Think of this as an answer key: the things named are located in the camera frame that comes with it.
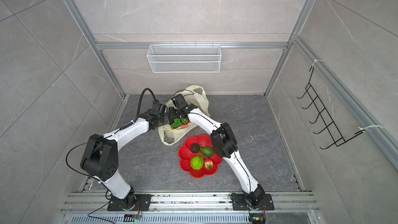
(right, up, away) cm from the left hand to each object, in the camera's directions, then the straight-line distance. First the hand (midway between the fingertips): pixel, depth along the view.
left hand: (164, 115), depth 94 cm
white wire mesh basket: (+11, +37, +7) cm, 40 cm away
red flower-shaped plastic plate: (+14, -23, -6) cm, 28 cm away
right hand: (+3, +2, +5) cm, 6 cm away
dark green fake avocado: (+26, -21, -8) cm, 34 cm away
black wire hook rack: (+78, -4, -29) cm, 83 cm away
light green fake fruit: (+20, -25, -14) cm, 35 cm away
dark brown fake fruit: (+19, -19, -7) cm, 27 cm away
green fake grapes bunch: (+7, -5, +5) cm, 10 cm away
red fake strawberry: (+27, -25, -12) cm, 39 cm away
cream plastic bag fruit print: (+20, +11, -4) cm, 23 cm away
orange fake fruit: (+13, -7, -4) cm, 15 cm away
